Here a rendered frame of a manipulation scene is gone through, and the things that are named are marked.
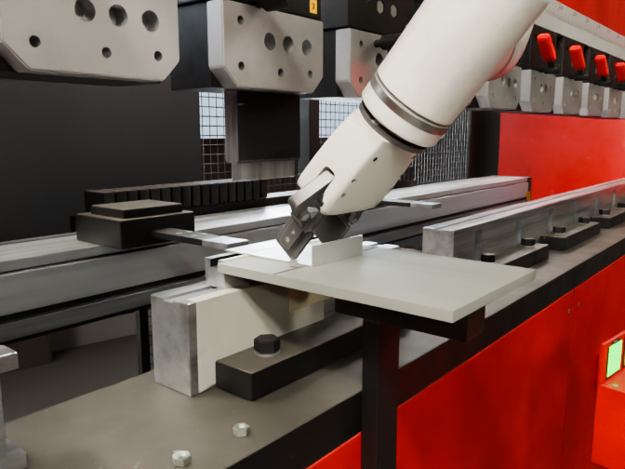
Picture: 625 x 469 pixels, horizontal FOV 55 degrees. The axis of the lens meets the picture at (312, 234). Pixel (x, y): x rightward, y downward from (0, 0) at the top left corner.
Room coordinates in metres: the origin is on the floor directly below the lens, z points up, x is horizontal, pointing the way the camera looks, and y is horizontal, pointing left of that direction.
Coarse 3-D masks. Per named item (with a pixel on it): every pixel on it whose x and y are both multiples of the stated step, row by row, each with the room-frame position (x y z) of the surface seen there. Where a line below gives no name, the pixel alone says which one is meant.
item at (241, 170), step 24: (240, 96) 0.64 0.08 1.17; (264, 96) 0.66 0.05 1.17; (288, 96) 0.69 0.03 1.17; (240, 120) 0.63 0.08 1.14; (264, 120) 0.66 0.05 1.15; (288, 120) 0.69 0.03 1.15; (240, 144) 0.63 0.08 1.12; (264, 144) 0.66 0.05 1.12; (288, 144) 0.69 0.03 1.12; (240, 168) 0.65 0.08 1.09; (264, 168) 0.67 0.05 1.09; (288, 168) 0.71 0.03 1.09
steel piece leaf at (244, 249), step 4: (272, 240) 0.71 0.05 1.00; (252, 244) 0.69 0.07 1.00; (256, 244) 0.69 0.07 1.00; (260, 244) 0.69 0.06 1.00; (264, 244) 0.69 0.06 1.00; (268, 244) 0.69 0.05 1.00; (272, 244) 0.69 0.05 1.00; (276, 244) 0.69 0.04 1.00; (228, 248) 0.66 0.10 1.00; (232, 248) 0.66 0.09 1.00; (236, 248) 0.66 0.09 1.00; (240, 248) 0.66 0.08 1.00; (244, 248) 0.66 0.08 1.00; (248, 248) 0.66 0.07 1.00; (252, 248) 0.66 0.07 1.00; (256, 248) 0.66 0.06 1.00; (260, 248) 0.66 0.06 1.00; (264, 248) 0.66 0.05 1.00; (236, 252) 0.65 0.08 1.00; (240, 252) 0.64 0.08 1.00; (244, 252) 0.64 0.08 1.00; (248, 252) 0.64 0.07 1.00
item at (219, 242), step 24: (96, 216) 0.78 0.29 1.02; (120, 216) 0.76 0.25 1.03; (144, 216) 0.78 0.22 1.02; (168, 216) 0.80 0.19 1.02; (192, 216) 0.83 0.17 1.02; (96, 240) 0.78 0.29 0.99; (120, 240) 0.74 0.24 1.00; (144, 240) 0.77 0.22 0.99; (168, 240) 0.80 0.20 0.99; (192, 240) 0.72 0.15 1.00; (216, 240) 0.70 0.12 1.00; (240, 240) 0.70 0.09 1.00
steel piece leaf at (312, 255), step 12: (336, 240) 0.60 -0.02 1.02; (348, 240) 0.62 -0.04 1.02; (360, 240) 0.64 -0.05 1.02; (252, 252) 0.64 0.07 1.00; (264, 252) 0.64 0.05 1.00; (276, 252) 0.64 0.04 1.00; (312, 252) 0.58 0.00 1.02; (324, 252) 0.59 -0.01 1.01; (336, 252) 0.60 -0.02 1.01; (348, 252) 0.62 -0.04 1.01; (360, 252) 0.64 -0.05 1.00; (300, 264) 0.59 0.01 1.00; (312, 264) 0.58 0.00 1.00
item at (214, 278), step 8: (312, 240) 0.73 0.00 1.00; (216, 256) 0.63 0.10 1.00; (224, 256) 0.64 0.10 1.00; (232, 256) 0.64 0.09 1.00; (208, 264) 0.62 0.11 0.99; (216, 264) 0.63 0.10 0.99; (208, 272) 0.62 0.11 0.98; (216, 272) 0.61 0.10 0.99; (208, 280) 0.62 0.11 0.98; (216, 280) 0.61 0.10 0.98
